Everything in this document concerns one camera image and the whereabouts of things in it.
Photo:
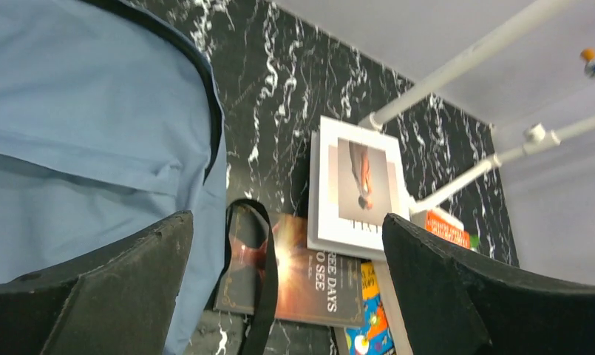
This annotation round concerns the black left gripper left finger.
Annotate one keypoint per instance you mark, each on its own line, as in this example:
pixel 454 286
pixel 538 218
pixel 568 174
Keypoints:
pixel 118 299

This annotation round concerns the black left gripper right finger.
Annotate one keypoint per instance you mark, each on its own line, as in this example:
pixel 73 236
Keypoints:
pixel 456 301

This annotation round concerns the light blue student backpack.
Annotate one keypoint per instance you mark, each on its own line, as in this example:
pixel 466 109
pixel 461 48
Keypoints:
pixel 110 121

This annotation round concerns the beige paperback book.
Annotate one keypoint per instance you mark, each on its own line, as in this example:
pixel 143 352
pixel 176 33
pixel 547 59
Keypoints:
pixel 392 308

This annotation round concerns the orange storey treehouse book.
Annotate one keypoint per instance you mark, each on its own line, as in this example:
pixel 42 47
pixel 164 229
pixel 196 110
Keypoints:
pixel 443 224

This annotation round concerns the colourful blue storey book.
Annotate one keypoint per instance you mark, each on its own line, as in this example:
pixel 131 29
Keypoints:
pixel 374 337

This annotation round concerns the dark three days book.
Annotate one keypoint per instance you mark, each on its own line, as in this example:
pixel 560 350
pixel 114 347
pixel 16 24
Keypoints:
pixel 315 287

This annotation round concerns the white style magazine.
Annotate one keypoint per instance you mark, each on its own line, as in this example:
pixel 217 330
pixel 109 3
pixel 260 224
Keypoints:
pixel 356 179

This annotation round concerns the white pvc pipe frame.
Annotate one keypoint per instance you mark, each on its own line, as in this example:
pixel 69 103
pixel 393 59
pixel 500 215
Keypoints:
pixel 528 67

